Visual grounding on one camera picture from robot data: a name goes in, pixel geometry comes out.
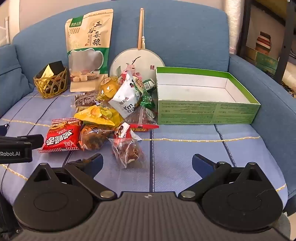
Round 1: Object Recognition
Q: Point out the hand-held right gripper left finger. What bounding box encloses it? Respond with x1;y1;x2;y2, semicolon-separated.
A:
28;153;117;202

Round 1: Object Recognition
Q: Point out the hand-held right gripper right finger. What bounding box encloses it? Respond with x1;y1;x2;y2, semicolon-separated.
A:
179;153;269;202

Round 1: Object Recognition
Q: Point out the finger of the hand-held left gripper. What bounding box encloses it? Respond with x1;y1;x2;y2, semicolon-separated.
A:
16;134;44;150

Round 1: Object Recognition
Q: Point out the yellow chip packet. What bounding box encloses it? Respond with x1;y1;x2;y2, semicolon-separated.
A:
74;105;125;127

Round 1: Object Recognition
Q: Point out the green cardboard box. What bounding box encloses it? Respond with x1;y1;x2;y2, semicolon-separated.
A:
155;67;261;125

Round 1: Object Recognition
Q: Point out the brown snack packet clear wrap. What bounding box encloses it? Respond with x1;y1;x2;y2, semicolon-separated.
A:
74;90;100;112

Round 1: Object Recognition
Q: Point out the clear red-brown dates packet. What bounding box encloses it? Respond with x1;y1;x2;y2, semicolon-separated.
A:
125;107;159;126

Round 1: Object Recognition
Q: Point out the white snack packet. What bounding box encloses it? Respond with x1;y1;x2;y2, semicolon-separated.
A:
108;72;140;119

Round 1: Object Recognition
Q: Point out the orange clear bread packet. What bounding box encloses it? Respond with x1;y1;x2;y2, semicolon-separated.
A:
79;125;116;151

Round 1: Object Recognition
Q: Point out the red checkered snack packet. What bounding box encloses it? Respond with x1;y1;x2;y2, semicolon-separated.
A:
38;118;81;153

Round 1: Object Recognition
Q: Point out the small clear cake packet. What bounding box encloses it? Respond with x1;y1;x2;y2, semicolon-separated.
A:
109;122;145;169

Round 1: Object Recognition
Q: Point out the woven bamboo basket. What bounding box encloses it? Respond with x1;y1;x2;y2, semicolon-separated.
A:
33;67;68;99

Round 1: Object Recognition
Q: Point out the flat red snack bar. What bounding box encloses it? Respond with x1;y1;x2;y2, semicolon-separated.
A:
128;124;159;132

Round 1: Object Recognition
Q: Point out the blue cushion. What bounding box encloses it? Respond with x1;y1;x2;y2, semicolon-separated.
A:
0;44;35;118

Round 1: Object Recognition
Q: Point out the yellow potato chips bag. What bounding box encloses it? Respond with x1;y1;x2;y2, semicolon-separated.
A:
96;76;121;102

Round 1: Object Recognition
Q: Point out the black and gold box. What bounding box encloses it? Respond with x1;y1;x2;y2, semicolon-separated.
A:
42;61;65;79

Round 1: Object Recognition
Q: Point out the green candy packet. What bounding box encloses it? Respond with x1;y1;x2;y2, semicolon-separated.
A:
141;78;156;92
140;91;156;109

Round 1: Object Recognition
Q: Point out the pink red clear packet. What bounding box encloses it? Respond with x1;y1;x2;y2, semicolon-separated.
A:
118;71;130;84

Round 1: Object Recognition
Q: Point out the green carton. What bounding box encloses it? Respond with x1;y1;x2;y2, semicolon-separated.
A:
245;46;279;75

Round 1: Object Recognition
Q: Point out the large pastry gift bag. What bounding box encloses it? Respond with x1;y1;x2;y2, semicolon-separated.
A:
65;9;114;93

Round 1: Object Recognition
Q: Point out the blue fabric sofa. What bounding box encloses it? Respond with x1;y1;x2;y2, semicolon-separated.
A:
0;0;296;218

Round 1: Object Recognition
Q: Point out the clear plastic roll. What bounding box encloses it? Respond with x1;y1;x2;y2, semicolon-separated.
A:
225;0;244;55

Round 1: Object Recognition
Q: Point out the black metal shelf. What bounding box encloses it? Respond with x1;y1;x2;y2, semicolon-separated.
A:
238;0;296;98

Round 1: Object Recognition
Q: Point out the round fan with wooden handle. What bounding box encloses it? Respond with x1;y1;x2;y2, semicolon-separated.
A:
109;8;166;81

